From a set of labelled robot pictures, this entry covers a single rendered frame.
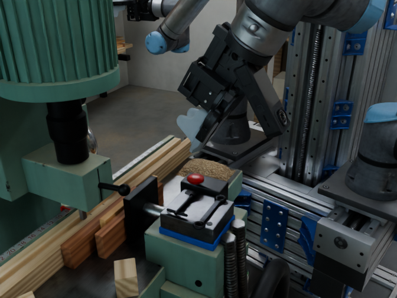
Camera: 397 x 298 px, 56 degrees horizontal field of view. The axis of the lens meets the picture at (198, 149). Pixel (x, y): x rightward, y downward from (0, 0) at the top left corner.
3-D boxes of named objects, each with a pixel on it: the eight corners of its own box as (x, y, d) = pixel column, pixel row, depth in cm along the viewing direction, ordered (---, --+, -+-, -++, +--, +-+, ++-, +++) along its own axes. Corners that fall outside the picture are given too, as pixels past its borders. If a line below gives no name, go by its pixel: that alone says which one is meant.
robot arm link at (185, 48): (160, 54, 137) (159, 22, 133) (175, 48, 146) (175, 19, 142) (179, 56, 134) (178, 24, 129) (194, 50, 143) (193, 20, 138)
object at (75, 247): (74, 269, 63) (70, 249, 61) (64, 265, 64) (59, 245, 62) (143, 206, 79) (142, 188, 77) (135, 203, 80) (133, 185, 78)
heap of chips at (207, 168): (222, 187, 86) (222, 176, 85) (175, 174, 91) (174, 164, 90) (236, 170, 93) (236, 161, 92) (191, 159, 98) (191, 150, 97)
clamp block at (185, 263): (214, 302, 61) (215, 259, 57) (145, 274, 66) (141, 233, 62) (246, 246, 73) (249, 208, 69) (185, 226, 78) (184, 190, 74)
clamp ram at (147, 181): (160, 251, 66) (158, 209, 62) (126, 239, 69) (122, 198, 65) (185, 223, 73) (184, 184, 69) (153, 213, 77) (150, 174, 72)
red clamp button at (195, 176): (199, 187, 65) (199, 182, 64) (184, 182, 66) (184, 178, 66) (207, 179, 67) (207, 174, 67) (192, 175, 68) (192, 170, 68)
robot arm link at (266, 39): (298, 27, 52) (282, 36, 45) (279, 54, 55) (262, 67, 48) (256, -4, 53) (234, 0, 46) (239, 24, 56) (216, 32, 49)
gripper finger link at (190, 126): (171, 134, 65) (194, 93, 59) (197, 155, 64) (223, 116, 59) (161, 141, 62) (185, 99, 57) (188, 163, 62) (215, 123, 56)
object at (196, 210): (213, 252, 58) (214, 223, 56) (153, 231, 63) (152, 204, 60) (243, 207, 69) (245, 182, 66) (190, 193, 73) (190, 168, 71)
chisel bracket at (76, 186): (89, 221, 61) (81, 176, 57) (28, 198, 67) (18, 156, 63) (117, 198, 67) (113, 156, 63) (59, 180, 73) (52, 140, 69)
